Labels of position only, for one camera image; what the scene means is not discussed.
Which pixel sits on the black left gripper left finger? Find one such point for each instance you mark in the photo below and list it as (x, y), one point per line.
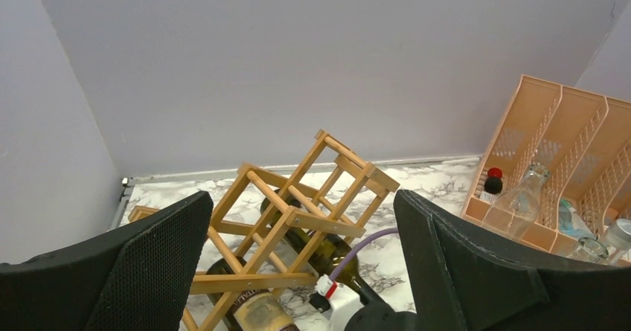
(135, 277)

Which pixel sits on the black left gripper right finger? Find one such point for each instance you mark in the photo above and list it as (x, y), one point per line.
(464, 277)

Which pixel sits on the green wine bottle silver neck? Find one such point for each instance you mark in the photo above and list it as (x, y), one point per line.
(258, 309)

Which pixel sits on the small clear glass jar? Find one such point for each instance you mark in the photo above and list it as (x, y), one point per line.
(589, 250)

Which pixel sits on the dark green wine bottle labelled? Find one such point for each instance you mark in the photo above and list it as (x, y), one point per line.
(328, 255)

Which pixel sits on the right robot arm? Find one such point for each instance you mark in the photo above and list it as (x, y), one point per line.
(382, 317)

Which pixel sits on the clear square glass bottle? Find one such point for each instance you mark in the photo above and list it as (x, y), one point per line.
(514, 211)

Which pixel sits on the red black small bottle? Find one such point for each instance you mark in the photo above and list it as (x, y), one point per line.
(493, 185)

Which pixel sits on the wooden wine rack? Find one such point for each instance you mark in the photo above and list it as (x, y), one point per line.
(332, 191)

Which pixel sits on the clear bottle silver cap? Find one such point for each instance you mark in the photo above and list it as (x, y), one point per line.
(616, 239)

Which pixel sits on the peach plastic file organizer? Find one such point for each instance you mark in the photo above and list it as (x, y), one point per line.
(582, 138)

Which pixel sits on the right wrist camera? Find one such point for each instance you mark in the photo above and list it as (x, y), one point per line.
(337, 302)

